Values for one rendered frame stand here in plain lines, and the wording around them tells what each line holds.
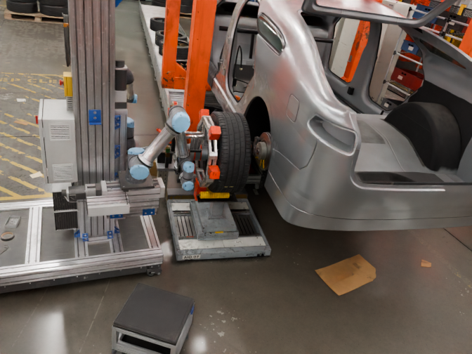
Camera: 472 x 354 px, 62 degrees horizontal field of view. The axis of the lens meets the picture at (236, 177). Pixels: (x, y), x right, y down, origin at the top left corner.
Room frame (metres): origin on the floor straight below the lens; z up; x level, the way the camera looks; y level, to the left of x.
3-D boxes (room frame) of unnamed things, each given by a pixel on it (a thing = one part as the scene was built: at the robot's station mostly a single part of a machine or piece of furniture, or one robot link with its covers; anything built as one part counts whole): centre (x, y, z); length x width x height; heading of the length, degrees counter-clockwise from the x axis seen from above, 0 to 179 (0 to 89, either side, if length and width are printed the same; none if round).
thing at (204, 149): (2.83, 0.35, 0.85); 0.21 x 0.14 x 0.14; 110
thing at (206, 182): (2.86, 0.28, 0.85); 0.54 x 0.07 x 0.54; 20
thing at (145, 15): (10.03, 2.43, 0.20); 6.82 x 0.86 x 0.39; 20
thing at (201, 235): (2.95, 0.14, 0.13); 0.50 x 0.36 x 0.10; 20
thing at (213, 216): (2.91, 0.12, 0.32); 0.40 x 0.30 x 0.28; 20
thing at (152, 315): (1.66, 0.33, 0.17); 0.43 x 0.36 x 0.34; 82
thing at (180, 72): (5.30, 0.83, 0.69); 0.52 x 0.17 x 0.35; 110
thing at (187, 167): (2.36, 0.34, 0.95); 0.11 x 0.08 x 0.11; 23
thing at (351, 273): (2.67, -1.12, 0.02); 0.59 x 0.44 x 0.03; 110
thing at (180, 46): (7.80, 1.60, 0.39); 0.66 x 0.66 x 0.24
